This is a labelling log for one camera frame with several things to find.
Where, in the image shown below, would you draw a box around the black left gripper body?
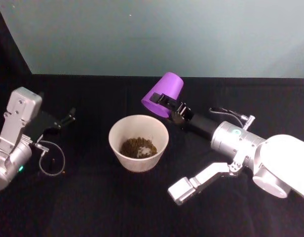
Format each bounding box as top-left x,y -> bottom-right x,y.
25,110 -> 62,144

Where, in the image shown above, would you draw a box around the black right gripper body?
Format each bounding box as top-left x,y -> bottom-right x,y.
179,101 -> 218,139

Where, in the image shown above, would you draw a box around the purple plastic cup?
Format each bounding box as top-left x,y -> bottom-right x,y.
141,72 -> 185,119

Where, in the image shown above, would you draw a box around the brown grains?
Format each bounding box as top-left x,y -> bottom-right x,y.
120,137 -> 158,158

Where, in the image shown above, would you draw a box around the white bowl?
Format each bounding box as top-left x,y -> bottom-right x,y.
108,115 -> 170,173

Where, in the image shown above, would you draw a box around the black table cloth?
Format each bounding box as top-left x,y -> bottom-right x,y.
0,0 -> 304,237

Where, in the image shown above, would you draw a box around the thin dark right gripper cable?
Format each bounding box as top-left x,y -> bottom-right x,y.
208,107 -> 255,130

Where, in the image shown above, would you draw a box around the thin dark gripper cable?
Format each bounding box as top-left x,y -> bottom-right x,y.
34,140 -> 67,177
208,107 -> 255,130

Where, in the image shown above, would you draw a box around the thin dark left gripper cable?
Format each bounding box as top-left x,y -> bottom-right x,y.
34,140 -> 67,177

